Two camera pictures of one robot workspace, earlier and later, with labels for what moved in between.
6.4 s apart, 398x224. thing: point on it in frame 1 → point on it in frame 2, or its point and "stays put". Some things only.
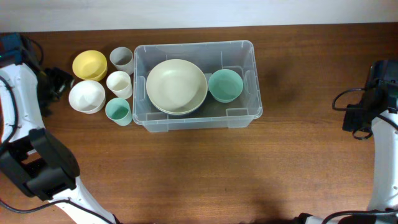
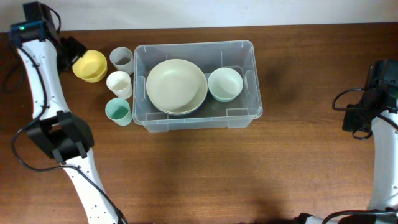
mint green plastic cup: (118, 110) stays put
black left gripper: (64, 79) → (78, 49)
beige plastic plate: (176, 86) stays put
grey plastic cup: (122, 58) stays put
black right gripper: (351, 119) stays put
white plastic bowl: (87, 96) → (225, 83)
